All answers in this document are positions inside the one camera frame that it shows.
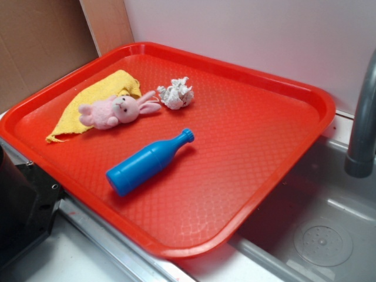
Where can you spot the red plastic tray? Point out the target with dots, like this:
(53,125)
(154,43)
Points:
(250,129)

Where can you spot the crumpled white paper ball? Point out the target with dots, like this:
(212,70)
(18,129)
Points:
(176,96)

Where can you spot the blue plastic bottle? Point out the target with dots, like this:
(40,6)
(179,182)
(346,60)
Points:
(146,163)

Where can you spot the pink plush bunny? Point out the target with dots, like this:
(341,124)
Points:
(116,110)

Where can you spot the grey faucet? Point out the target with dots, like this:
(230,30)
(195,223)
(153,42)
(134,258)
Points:
(360,156)

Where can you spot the grey toy sink basin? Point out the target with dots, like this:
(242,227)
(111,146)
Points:
(318,224)

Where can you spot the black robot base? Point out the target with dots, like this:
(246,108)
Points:
(29,201)

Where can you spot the brown cardboard panel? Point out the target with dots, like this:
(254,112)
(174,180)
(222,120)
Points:
(42,41)

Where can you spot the yellow cloth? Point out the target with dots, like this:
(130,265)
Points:
(118,83)

